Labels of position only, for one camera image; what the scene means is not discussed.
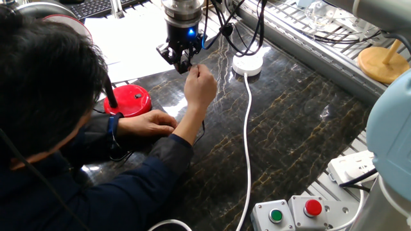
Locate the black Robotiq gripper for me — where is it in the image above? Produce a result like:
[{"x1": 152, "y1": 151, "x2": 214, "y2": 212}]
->
[{"x1": 156, "y1": 21, "x2": 206, "y2": 74}]

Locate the round white power socket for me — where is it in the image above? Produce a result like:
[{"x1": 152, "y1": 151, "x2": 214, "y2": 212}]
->
[{"x1": 231, "y1": 53, "x2": 264, "y2": 77}]

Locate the white socket cable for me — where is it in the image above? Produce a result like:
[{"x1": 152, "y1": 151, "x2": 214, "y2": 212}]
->
[{"x1": 147, "y1": 73, "x2": 365, "y2": 231}]

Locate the person's right forearm navy sleeve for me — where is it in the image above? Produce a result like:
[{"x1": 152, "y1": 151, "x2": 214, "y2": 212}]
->
[{"x1": 147, "y1": 102, "x2": 209, "y2": 180}]

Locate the person's left forearm navy sleeve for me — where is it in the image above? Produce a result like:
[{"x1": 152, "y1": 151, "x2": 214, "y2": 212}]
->
[{"x1": 73, "y1": 112, "x2": 125, "y2": 161}]

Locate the red gooseneck desk lamp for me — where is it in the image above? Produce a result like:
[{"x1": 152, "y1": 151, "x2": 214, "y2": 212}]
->
[{"x1": 43, "y1": 14, "x2": 152, "y2": 118}]

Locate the white rectangular power strip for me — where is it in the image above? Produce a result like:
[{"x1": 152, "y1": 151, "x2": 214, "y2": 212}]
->
[{"x1": 327, "y1": 150, "x2": 378, "y2": 187}]

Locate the person's right hand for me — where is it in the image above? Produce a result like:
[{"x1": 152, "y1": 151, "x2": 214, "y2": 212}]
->
[{"x1": 183, "y1": 63, "x2": 218, "y2": 112}]

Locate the person's left hand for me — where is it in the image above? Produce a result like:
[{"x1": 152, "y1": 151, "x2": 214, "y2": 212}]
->
[{"x1": 116, "y1": 109, "x2": 178, "y2": 138}]

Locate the white paper sheet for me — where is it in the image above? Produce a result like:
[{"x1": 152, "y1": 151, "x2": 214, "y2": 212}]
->
[
  {"x1": 105, "y1": 56, "x2": 177, "y2": 84},
  {"x1": 83, "y1": 12, "x2": 171, "y2": 65}
]

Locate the black computer keyboard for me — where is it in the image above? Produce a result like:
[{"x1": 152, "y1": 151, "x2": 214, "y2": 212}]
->
[{"x1": 69, "y1": 0, "x2": 142, "y2": 20}]

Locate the person's head black hair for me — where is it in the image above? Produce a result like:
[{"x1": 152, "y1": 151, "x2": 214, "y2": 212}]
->
[{"x1": 0, "y1": 6, "x2": 109, "y2": 171}]

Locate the grey rounded object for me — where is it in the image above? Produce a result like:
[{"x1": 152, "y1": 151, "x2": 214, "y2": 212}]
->
[{"x1": 14, "y1": 1, "x2": 78, "y2": 19}]

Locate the clear plastic bag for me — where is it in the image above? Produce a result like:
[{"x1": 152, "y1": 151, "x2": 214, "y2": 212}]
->
[{"x1": 303, "y1": 0, "x2": 354, "y2": 31}]

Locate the person's torso navy jacket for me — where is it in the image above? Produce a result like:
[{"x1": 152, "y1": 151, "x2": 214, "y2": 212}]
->
[{"x1": 0, "y1": 108, "x2": 193, "y2": 231}]

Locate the grey box red button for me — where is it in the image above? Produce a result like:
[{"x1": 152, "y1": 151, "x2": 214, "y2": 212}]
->
[{"x1": 288, "y1": 194, "x2": 329, "y2": 231}]

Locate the wooden round base stand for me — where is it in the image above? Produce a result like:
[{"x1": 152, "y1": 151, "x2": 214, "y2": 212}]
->
[{"x1": 357, "y1": 38, "x2": 411, "y2": 85}]

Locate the black gripper cable bundle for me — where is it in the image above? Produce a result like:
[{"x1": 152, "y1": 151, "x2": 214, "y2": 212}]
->
[{"x1": 202, "y1": 0, "x2": 269, "y2": 58}]

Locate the silver metal post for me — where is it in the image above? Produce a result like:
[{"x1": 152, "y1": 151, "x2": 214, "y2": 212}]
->
[{"x1": 110, "y1": 0, "x2": 125, "y2": 19}]

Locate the thin black neck cord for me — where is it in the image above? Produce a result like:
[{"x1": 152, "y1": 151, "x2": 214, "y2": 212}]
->
[{"x1": 0, "y1": 128, "x2": 91, "y2": 231}]

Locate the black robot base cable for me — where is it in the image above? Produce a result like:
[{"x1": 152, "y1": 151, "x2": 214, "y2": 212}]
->
[{"x1": 338, "y1": 168, "x2": 379, "y2": 193}]

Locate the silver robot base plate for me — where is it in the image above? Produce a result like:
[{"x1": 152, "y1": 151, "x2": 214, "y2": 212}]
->
[{"x1": 322, "y1": 200, "x2": 363, "y2": 231}]

